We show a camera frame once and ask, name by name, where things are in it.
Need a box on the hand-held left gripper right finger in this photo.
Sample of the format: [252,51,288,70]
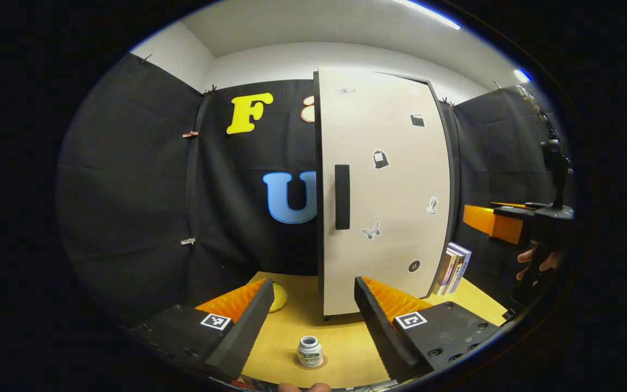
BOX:
[354,276,502,383]

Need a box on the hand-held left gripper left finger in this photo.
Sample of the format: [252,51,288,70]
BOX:
[128,279,275,382]

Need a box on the round brown coaster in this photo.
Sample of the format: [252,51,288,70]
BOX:
[293,354,328,370]

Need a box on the dark grey cabinet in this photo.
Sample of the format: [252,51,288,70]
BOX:
[312,66,462,322]

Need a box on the white bottle with green label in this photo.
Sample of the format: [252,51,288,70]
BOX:
[297,335,324,367]

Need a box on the beige cabinet door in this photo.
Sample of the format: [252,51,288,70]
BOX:
[318,68,452,317]

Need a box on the black door handle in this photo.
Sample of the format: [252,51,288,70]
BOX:
[334,164,351,230]

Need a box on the blue-grey book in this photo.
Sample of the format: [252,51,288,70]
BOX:
[447,242,472,295]

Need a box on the yellow toy fruit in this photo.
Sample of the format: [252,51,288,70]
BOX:
[267,281,289,314]

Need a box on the white book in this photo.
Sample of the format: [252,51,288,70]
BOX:
[440,245,464,296]

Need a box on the brown book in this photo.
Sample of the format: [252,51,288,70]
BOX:
[432,248,456,295]

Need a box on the black backdrop cloth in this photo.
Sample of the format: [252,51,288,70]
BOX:
[58,53,573,322]

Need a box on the black camera stand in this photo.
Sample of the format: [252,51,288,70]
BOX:
[516,84,574,207]

